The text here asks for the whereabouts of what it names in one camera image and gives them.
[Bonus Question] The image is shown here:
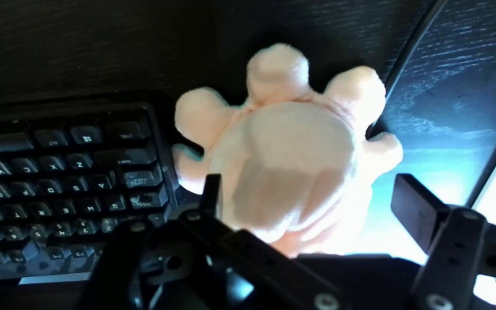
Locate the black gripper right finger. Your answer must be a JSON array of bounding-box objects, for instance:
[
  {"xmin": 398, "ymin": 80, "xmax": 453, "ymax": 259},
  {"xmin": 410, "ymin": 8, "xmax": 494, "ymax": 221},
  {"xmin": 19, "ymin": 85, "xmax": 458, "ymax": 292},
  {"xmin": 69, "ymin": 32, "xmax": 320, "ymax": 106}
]
[{"xmin": 389, "ymin": 173, "xmax": 496, "ymax": 310}]

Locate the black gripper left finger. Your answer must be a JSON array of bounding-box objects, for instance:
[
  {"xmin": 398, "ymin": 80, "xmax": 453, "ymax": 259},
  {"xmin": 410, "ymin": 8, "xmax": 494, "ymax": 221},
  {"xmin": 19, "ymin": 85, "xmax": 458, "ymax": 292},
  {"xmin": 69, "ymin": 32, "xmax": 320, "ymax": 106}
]
[{"xmin": 78, "ymin": 173, "xmax": 350, "ymax": 310}]

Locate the pink octopus plush toy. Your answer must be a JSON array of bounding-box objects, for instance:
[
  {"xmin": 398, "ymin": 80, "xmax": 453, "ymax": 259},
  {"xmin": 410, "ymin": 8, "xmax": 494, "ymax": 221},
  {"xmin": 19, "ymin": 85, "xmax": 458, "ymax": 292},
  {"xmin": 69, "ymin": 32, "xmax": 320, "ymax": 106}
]
[{"xmin": 171, "ymin": 42, "xmax": 405, "ymax": 259}]

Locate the black computer keyboard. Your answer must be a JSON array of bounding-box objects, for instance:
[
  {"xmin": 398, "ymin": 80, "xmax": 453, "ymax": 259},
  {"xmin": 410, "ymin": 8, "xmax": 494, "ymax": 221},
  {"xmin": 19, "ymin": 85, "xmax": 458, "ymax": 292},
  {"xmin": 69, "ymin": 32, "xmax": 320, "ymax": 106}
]
[{"xmin": 0, "ymin": 101, "xmax": 181, "ymax": 287}]

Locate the thin black desk cable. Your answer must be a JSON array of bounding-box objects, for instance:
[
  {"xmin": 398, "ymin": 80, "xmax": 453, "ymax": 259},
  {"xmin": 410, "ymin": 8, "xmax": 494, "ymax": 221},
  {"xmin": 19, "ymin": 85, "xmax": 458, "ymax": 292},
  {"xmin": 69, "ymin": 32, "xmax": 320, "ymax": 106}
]
[{"xmin": 365, "ymin": 0, "xmax": 453, "ymax": 140}]

